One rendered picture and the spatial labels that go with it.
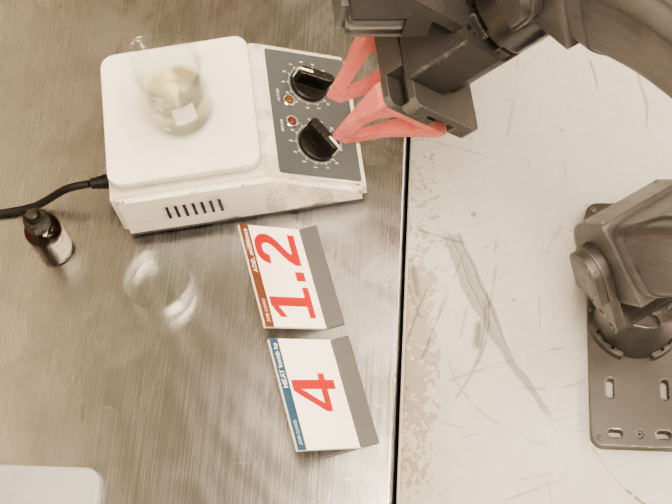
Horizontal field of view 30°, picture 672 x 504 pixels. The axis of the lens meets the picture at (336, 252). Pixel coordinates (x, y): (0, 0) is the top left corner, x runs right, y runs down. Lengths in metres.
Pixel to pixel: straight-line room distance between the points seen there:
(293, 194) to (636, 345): 0.29
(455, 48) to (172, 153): 0.27
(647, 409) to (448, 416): 0.15
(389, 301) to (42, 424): 0.29
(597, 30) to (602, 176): 0.34
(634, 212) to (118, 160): 0.39
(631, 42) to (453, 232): 0.36
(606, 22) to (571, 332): 0.35
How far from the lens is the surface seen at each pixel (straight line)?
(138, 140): 0.99
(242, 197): 0.99
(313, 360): 0.96
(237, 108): 0.99
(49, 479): 0.99
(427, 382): 0.97
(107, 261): 1.05
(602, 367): 0.97
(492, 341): 0.98
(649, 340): 0.94
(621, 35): 0.71
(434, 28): 0.83
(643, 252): 0.83
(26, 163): 1.11
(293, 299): 0.98
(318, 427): 0.94
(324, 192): 1.00
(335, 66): 1.06
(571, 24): 0.74
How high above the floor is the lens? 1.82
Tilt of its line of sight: 65 degrees down
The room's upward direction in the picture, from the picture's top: 11 degrees counter-clockwise
